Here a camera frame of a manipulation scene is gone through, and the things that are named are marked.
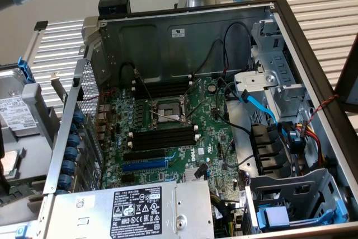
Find black board connector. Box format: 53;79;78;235
195;163;209;180

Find green motherboard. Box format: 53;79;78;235
96;75;247;192

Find yellow red power wires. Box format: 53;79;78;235
296;121;330;167

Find thick black wire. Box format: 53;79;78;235
215;81;252;136

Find thin red wire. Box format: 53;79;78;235
95;87;116;128

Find black fan shroud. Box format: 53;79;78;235
249;123;289;179

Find red and black wire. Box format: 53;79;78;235
192;39;233;79

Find grey parts rack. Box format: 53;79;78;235
0;61;61;226

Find dark side panel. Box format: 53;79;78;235
334;34;358;114

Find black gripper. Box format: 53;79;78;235
0;118;11;195

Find thin metal locking lever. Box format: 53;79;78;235
150;110;184;125
133;67;154;105

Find silver hard disk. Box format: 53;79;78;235
0;68;41;138

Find silver power supply unit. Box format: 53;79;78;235
51;180;215;239

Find red black twisted wire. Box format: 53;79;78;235
306;95;339;128

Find grey disk bay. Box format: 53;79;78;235
243;167;350;235

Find silver drive cage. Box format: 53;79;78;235
233;19;312;120

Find silver heat sink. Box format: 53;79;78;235
183;166;210;184

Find silver socket cover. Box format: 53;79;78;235
181;78;204;120

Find blue SATA wire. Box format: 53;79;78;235
240;89;305;154

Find blue disk bay carrier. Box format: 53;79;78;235
256;201;341;232

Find long black expansion slot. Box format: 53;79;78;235
123;148;166;162

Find silver CPU chip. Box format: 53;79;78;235
2;149;21;179

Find power supply wire bundle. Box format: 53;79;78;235
209;193;244;238

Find blue expansion slot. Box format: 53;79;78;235
121;159;168;173

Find white case sticker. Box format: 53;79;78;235
171;27;186;39

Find short black looped wire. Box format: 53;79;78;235
119;62;140;83

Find black box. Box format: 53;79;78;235
98;0;131;17

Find open metal PC case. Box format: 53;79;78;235
41;0;358;239

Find CPU socket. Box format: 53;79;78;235
149;97;194;131

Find silver rear port blocks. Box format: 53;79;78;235
95;103;110;144

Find silver graphics card bracket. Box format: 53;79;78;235
50;72;68;103

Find grey wire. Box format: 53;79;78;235
220;139;262;168

